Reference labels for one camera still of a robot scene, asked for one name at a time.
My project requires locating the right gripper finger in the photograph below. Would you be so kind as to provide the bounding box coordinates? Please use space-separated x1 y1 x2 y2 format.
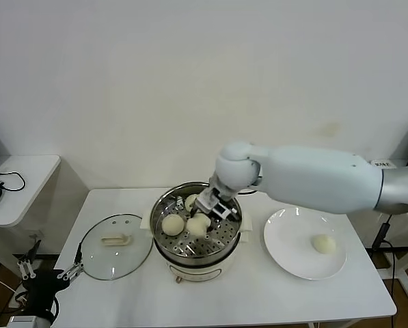
189 190 220 218
208 212 224 231

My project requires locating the cream electric cooker base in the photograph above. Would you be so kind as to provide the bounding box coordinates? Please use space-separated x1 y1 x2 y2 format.
154 228 252 284

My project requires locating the white steamed baozi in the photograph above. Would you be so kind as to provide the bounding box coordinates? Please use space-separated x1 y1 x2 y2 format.
184 193 201 213
185 214 211 238
161 215 185 237
311 234 337 254

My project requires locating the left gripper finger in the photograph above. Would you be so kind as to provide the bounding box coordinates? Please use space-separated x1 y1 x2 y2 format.
17 238 42 281
56 241 86 281

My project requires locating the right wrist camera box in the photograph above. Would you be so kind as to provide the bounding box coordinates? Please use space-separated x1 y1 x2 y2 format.
213 201 241 220

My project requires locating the black floor bar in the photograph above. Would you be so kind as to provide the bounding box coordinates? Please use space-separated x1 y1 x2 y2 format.
12 253 59 260
366 245 408 254

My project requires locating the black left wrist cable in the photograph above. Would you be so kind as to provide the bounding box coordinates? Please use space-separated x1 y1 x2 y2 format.
51 296 62 324

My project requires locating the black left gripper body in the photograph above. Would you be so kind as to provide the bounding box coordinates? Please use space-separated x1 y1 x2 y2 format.
21 269 68 314

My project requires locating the black power adapter cable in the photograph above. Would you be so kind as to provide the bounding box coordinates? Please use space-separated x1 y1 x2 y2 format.
370 213 400 328

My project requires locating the white round plate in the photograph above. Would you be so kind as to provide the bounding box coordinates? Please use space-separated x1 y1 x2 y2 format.
263 207 348 281

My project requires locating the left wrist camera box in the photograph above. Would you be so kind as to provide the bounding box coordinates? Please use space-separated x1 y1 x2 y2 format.
8 316 42 328

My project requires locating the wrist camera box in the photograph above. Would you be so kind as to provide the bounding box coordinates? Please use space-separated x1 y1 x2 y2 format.
213 201 241 220
8 316 42 328

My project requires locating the thin black desk cable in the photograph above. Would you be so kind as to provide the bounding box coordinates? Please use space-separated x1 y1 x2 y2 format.
0 170 26 193

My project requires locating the glass pot lid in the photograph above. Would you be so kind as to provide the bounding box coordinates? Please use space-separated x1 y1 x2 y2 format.
77 213 154 281

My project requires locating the stainless steel steamer basket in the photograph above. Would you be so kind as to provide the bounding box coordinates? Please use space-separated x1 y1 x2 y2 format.
140 180 253 266

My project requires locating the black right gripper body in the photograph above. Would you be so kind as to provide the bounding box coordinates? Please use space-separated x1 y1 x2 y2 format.
206 180 241 206

